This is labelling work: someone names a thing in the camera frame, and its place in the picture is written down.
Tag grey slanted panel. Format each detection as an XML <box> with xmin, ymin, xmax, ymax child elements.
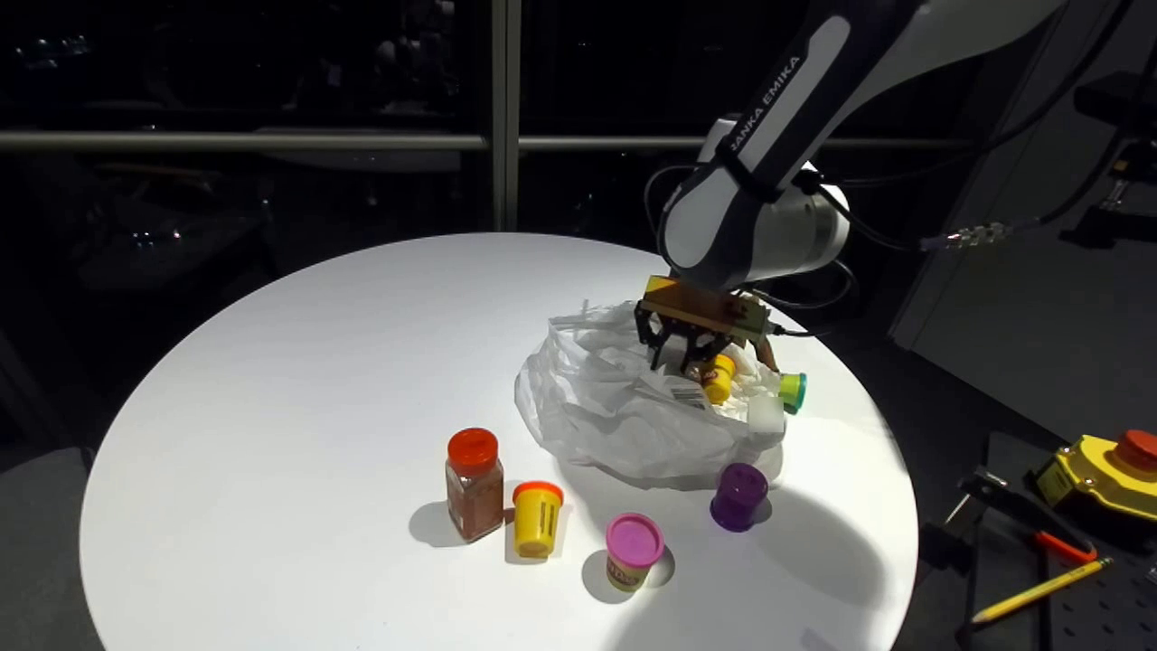
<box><xmin>889</xmin><ymin>0</ymin><xmax>1157</xmax><ymax>443</ymax></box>

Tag yellow emergency stop button box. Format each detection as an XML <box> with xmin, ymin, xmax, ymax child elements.
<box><xmin>1038</xmin><ymin>427</ymin><xmax>1157</xmax><ymax>523</ymax></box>

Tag yellow pencil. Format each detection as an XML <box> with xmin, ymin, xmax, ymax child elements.
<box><xmin>964</xmin><ymin>554</ymin><xmax>1115</xmax><ymax>630</ymax></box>

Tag white plastic bag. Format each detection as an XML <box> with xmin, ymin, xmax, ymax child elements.
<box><xmin>512</xmin><ymin>300</ymin><xmax>788</xmax><ymax>491</ymax></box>

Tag purple toy cup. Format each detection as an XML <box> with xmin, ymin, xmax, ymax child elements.
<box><xmin>707</xmin><ymin>459</ymin><xmax>773</xmax><ymax>536</ymax></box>

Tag orange yellow toy cup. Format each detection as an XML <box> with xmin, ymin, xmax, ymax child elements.
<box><xmin>511</xmin><ymin>477</ymin><xmax>566</xmax><ymax>560</ymax></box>

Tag grey window frame post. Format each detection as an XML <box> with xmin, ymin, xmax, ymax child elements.
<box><xmin>489</xmin><ymin>0</ymin><xmax>523</xmax><ymax>230</ymax></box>

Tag red black handled pliers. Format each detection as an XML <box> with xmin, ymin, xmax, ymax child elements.
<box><xmin>959</xmin><ymin>467</ymin><xmax>1103</xmax><ymax>570</ymax></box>

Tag brown plush moose toy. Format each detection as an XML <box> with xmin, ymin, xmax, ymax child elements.
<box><xmin>735</xmin><ymin>294</ymin><xmax>786</xmax><ymax>377</ymax></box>

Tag grey horizontal window rail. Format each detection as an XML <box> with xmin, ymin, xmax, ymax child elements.
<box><xmin>0</xmin><ymin>126</ymin><xmax>981</xmax><ymax>155</ymax></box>

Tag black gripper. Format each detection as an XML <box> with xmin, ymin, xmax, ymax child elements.
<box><xmin>630</xmin><ymin>300</ymin><xmax>739</xmax><ymax>378</ymax></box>

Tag green teal toy cup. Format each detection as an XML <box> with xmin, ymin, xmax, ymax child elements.
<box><xmin>773</xmin><ymin>367</ymin><xmax>810</xmax><ymax>417</ymax></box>

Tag red lid spice jar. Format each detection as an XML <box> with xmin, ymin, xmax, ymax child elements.
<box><xmin>444</xmin><ymin>421</ymin><xmax>507</xmax><ymax>547</ymax></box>

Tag pink lid toy cup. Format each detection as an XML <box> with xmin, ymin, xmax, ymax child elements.
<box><xmin>605</xmin><ymin>508</ymin><xmax>670</xmax><ymax>593</ymax></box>

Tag black clamp mount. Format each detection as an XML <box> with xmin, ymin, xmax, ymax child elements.
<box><xmin>1059</xmin><ymin>67</ymin><xmax>1157</xmax><ymax>248</ymax></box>

